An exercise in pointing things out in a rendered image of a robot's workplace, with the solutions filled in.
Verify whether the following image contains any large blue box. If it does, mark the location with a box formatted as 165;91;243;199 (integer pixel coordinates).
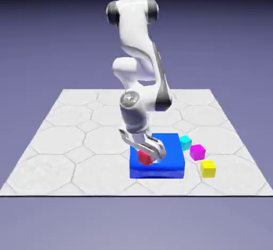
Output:
129;133;185;180

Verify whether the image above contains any small yellow cube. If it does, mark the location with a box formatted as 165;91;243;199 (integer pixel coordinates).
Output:
199;160;216;179

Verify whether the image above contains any small red cube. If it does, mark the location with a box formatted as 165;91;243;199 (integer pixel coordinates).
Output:
137;150;154;166

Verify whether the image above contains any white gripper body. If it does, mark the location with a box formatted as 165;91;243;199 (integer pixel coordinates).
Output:
118;128;167;162

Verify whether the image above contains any small cyan cube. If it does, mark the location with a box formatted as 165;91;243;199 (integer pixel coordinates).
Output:
178;135;192;151

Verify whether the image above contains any small magenta cube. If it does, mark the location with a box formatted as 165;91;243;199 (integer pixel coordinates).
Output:
189;144;206;162

